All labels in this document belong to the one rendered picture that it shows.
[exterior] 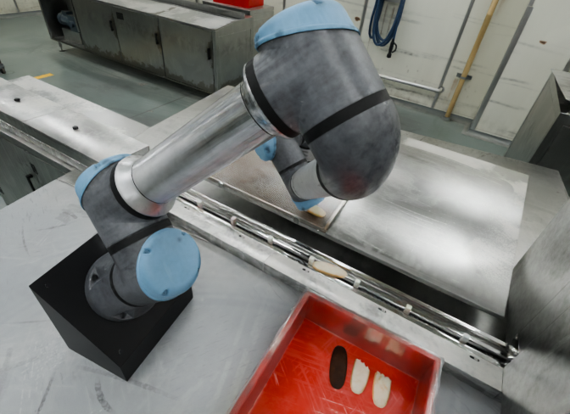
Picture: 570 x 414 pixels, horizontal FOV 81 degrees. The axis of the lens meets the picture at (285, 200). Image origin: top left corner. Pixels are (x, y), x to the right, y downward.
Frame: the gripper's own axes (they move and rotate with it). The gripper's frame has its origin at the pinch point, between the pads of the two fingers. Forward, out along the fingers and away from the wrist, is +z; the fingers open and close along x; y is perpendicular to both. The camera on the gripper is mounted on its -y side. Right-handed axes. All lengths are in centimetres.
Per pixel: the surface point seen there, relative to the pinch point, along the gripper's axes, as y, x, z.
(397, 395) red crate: -44, 33, 3
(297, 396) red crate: -27, 46, 1
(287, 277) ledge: -8.4, 24.5, 1.7
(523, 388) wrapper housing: -62, 21, -8
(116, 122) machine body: 108, 2, 11
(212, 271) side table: 10.3, 34.6, 3.5
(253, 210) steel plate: 18.9, 7.4, 8.6
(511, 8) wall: 1, -355, 37
